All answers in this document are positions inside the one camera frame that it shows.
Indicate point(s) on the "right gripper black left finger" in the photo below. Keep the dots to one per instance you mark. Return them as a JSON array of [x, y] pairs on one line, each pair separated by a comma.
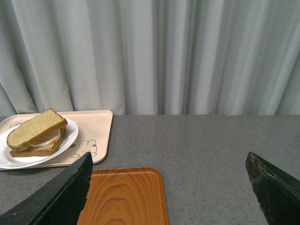
[[58, 202]]

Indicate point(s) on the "grey curtain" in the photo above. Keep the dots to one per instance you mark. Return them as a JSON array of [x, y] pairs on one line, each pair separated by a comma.
[[232, 57]]

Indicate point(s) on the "fried egg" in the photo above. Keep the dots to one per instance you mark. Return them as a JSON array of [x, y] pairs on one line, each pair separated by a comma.
[[48, 140]]

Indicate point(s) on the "orange wooden tray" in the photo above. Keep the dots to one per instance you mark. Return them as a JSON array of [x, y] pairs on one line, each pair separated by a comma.
[[125, 196]]

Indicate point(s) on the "bread slice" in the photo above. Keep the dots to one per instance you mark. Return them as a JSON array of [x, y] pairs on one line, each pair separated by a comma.
[[35, 130], [40, 151]]

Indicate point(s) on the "white round plate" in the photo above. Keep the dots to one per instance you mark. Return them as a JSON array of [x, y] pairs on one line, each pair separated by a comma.
[[61, 158]]

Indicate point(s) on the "beige rabbit print tray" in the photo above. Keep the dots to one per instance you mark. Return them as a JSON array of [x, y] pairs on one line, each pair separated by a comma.
[[93, 136]]

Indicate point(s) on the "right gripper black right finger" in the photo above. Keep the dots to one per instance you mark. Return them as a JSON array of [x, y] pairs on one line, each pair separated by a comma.
[[277, 192]]

